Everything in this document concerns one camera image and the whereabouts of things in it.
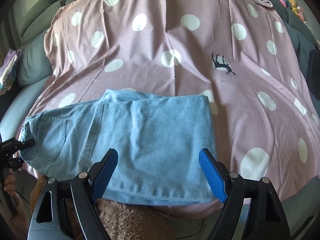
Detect light blue denim pants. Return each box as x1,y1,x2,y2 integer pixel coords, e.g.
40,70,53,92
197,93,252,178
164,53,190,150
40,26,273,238
20,89,216,205

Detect person's left hand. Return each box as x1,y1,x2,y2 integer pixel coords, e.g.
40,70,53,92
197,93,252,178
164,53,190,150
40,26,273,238
3,168,17,198

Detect brown fuzzy blanket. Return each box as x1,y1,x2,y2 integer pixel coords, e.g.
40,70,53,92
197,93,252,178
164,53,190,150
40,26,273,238
29,173,176,240

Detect purple patterned cushion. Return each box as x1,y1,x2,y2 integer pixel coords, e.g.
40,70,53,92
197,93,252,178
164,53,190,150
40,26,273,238
0,49,22,96

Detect teal blue pillow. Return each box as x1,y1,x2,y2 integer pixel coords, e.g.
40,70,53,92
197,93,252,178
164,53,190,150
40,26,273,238
17,29,53,87

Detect green padded headboard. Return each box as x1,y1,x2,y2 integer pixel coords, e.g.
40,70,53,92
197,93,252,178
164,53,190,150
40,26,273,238
19,0,75,45

